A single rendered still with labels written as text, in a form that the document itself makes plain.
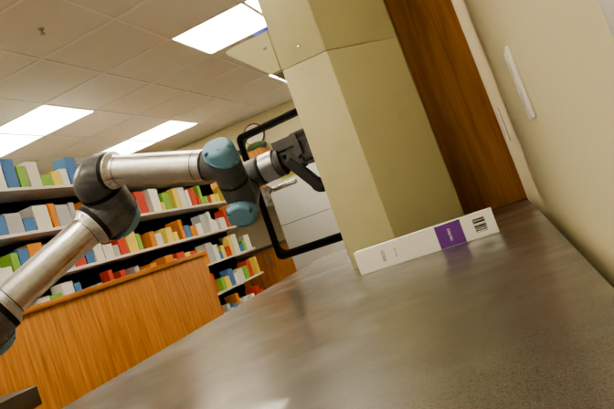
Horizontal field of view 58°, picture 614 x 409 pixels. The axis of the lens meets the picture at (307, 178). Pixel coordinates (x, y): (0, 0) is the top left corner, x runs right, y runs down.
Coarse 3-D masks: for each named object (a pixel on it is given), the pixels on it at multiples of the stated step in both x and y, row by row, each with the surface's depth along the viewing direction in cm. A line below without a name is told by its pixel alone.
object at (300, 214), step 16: (272, 128) 162; (288, 128) 160; (256, 144) 165; (288, 176) 161; (320, 176) 156; (272, 192) 164; (288, 192) 162; (304, 192) 159; (272, 208) 164; (288, 208) 162; (304, 208) 160; (320, 208) 157; (272, 224) 165; (288, 224) 162; (304, 224) 160; (320, 224) 158; (336, 224) 155; (288, 240) 163; (304, 240) 160
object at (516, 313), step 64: (448, 256) 91; (512, 256) 71; (576, 256) 59; (256, 320) 95; (320, 320) 74; (384, 320) 60; (448, 320) 51; (512, 320) 44; (576, 320) 39; (128, 384) 77; (192, 384) 62; (256, 384) 52; (320, 384) 45; (384, 384) 40; (448, 384) 35; (512, 384) 32; (576, 384) 29
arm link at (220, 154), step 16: (208, 144) 126; (224, 144) 124; (96, 160) 135; (112, 160) 135; (128, 160) 133; (144, 160) 132; (160, 160) 130; (176, 160) 128; (192, 160) 127; (208, 160) 123; (224, 160) 123; (240, 160) 128; (80, 176) 137; (96, 176) 135; (112, 176) 135; (128, 176) 133; (144, 176) 132; (160, 176) 131; (176, 176) 129; (192, 176) 128; (208, 176) 127; (224, 176) 126; (240, 176) 128; (80, 192) 139; (96, 192) 139
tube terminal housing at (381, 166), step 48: (288, 0) 124; (336, 0) 126; (288, 48) 124; (336, 48) 123; (384, 48) 128; (336, 96) 121; (384, 96) 125; (336, 144) 121; (384, 144) 122; (432, 144) 128; (336, 192) 122; (384, 192) 119; (432, 192) 125; (384, 240) 119
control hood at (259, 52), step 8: (264, 32) 126; (248, 40) 127; (256, 40) 126; (264, 40) 126; (232, 48) 128; (240, 48) 128; (248, 48) 127; (256, 48) 127; (264, 48) 126; (272, 48) 125; (232, 56) 129; (240, 56) 128; (248, 56) 127; (256, 56) 127; (264, 56) 126; (272, 56) 125; (256, 64) 127; (264, 64) 126; (272, 64) 125; (280, 64) 125; (272, 72) 125; (280, 72) 126
